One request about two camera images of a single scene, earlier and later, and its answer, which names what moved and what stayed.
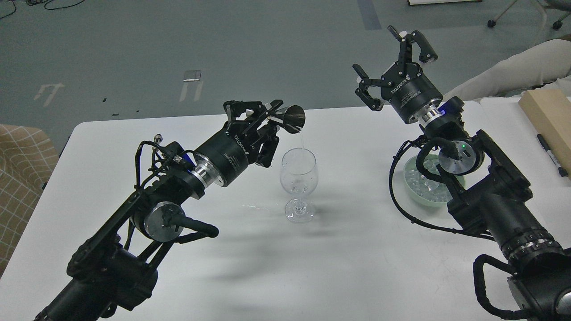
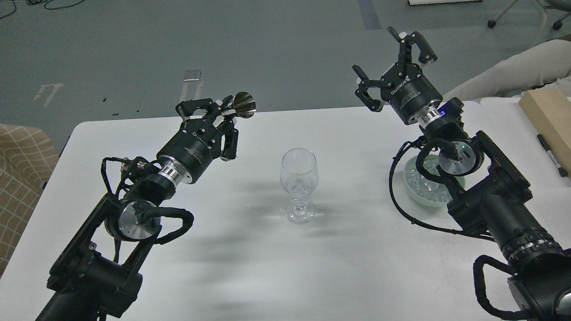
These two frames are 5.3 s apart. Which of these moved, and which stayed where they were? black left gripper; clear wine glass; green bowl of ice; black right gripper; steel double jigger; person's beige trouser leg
Moved: steel double jigger; black left gripper
Stayed: green bowl of ice; black right gripper; person's beige trouser leg; clear wine glass
